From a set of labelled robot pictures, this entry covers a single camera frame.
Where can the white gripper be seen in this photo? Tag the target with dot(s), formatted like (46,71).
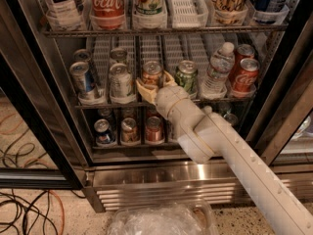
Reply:
(166,100)

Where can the orange soda can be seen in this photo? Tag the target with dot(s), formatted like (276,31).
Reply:
(152,73)

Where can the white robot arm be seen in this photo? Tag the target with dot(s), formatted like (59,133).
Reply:
(202,133)

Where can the green soda can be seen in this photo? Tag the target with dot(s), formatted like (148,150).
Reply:
(186,77)

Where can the front white soda can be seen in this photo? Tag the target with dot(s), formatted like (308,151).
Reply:
(120,81)

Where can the white soda can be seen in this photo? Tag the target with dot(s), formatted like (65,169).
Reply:
(118,56)
(120,81)

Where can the red copper can bottom shelf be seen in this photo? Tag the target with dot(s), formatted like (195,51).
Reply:
(153,130)

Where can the white tray under orange can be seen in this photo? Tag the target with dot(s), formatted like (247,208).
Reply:
(150,50)

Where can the rear white soda can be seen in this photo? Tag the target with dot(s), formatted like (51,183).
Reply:
(118,56)

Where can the brown can bottom shelf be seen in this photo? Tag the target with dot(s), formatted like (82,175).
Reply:
(129,130)

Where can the clear water bottle middle shelf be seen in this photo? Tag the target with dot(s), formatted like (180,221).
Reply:
(221,63)

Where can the blue Pepsi can bottom shelf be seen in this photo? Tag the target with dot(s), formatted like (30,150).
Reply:
(104,133)

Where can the front blue silver can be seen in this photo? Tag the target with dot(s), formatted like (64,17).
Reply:
(84,80)

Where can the blue silver can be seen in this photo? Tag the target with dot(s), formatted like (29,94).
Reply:
(84,55)
(84,80)

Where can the green can bottom shelf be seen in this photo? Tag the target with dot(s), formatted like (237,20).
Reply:
(232,119)

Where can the rear blue silver can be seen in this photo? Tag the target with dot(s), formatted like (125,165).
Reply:
(84,55)

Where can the front red Coca-Cola can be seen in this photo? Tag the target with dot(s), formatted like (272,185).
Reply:
(245,74)

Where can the red coca-cola can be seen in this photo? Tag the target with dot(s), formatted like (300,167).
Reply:
(242,51)
(245,74)

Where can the empty white tray top shelf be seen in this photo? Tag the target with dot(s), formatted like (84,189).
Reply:
(188,13)

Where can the white green can top shelf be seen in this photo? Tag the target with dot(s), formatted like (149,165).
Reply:
(149,0)

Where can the large Coca-Cola can top shelf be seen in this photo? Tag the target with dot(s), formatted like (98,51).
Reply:
(108,14)

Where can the stainless steel fridge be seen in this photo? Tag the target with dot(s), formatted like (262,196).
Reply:
(35,62)

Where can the rear red Coca-Cola can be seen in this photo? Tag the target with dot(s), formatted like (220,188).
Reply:
(242,51)

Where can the gold black can top shelf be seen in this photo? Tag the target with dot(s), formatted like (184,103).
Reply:
(228,11)

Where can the white tea bottle top shelf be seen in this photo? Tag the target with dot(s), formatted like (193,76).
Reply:
(65,14)

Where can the dark juice bottle white cap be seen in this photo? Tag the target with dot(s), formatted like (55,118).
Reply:
(172,136)

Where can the clear plastic bin with bags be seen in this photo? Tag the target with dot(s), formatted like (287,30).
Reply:
(171,218)

